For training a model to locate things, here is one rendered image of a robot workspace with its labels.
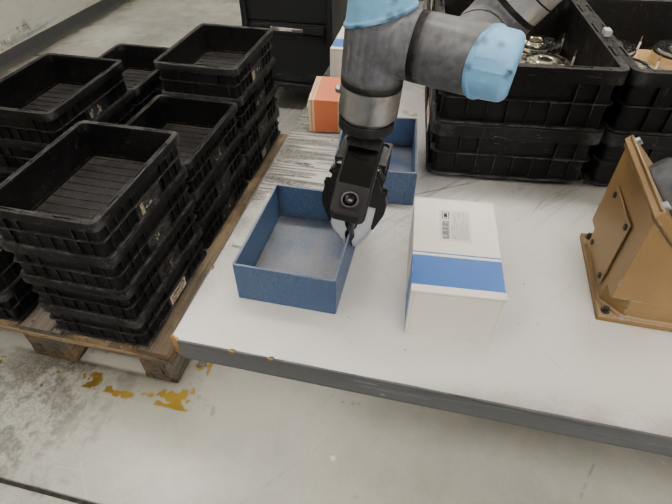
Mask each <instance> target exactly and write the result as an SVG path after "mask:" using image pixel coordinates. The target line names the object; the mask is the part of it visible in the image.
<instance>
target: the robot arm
mask: <svg viewBox="0 0 672 504"><path fill-rule="evenodd" d="M561 1H562V0H475V1H474V2H473V3H472V4H471V5H470V6H469V7H468V8H467V9H466V10H465V11H464V12H463V13H462V14H461V15H460V16H455V15H450V14H445V13H440V12H435V11H430V10H426V9H424V8H420V7H418V5H419V1H418V0H348V3H347V11H346V19H345V21H344V22H343V27H344V40H343V53H342V67H341V83H340V84H337V85H336V86H335V91H336V92H337V93H340V97H339V107H338V110H339V121H338V124H339V127H340V129H341V130H342V131H343V132H345V133H346V134H348V135H346V134H345V136H344V138H343V141H342V143H341V145H340V147H339V149H338V151H337V153H336V155H335V164H334V165H332V166H331V167H330V169H329V172H330V173H331V174H332V176H331V177H326V178H325V180H324V189H323V193H322V202H323V206H324V209H325V211H326V214H327V216H328V219H329V220H330V222H331V224H332V227H333V229H334V231H335V232H336V234H337V235H338V237H339V238H340V240H341V241H342V242H343V244H344V245H345V242H346V239H347V236H348V233H349V232H348V228H347V227H348V225H349V223H354V224H356V225H355V228H354V234H353V236H352V239H351V246H352V247H354V246H356V245H358V244H359V243H361V242H362V241H363V240H364V239H365V238H366V237H367V236H368V235H369V234H370V232H371V231H372V230H373V229H374V228H375V227H376V225H377V224H378V223H379V221H380V220H381V219H382V217H383V216H384V213H385V210H386V207H387V202H388V198H387V194H388V189H384V188H383V185H384V183H385V182H386V179H387V175H388V171H389V165H390V159H391V154H392V148H393V144H392V143H387V142H383V141H382V138H384V137H386V136H388V135H390V134H391V133H392V131H393V128H394V123H395V120H396V119H397V116H398V111H399V106H400V100H401V94H402V89H403V87H402V86H403V81H404V80H405V81H408V82H412V83H415V84H419V85H423V86H427V87H431V88H435V89H439V90H443V91H447V92H451V93H455V94H459V95H463V96H465V97H467V98H469V99H472V100H476V99H481V100H486V101H491V102H500V101H502V100H504V99H505V98H506V97H507V95H508V92H509V90H510V87H511V84H512V81H513V78H514V76H515V73H516V70H517V67H518V64H519V61H520V58H521V55H522V52H523V49H524V46H525V42H526V35H527V34H528V33H529V32H530V31H531V30H532V29H533V28H534V27H535V25H536V24H538V23H539V22H540V21H541V20H542V19H543V18H544V17H545V16H546V15H547V14H548V13H549V12H550V11H551V10H552V9H554V8H555V7H556V6H557V5H558V4H559V3H560V2H561ZM347 140H348V141H347ZM385 146H386V147H388V148H389V149H388V151H387V150H386V149H384V147H385ZM649 171H650V174H651V177H652V179H653V181H654V183H655V185H656V188H657V190H658V192H659V194H660V196H661V197H662V199H663V201H664V202H665V201H668V203H669V204H670V206H671V208H672V158H671V157H668V158H665V159H662V160H660V161H658V162H656V163H654V164H652V165H650V166H649Z"/></svg>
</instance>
